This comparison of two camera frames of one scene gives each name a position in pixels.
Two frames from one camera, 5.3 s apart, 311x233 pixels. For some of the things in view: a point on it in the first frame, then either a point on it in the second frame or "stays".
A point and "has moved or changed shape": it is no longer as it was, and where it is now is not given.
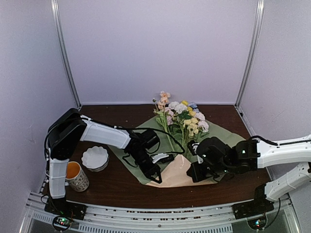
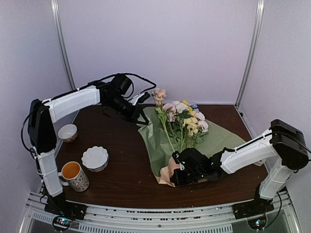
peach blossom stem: x=164 y=98 has moved or changed shape
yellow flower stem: x=191 y=113 stays
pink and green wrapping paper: x=176 y=167 → x=215 y=140
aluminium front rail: x=217 y=219 stays
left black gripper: x=150 y=172 → x=134 y=115
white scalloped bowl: x=95 y=158 stays
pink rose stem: x=202 y=125 stays
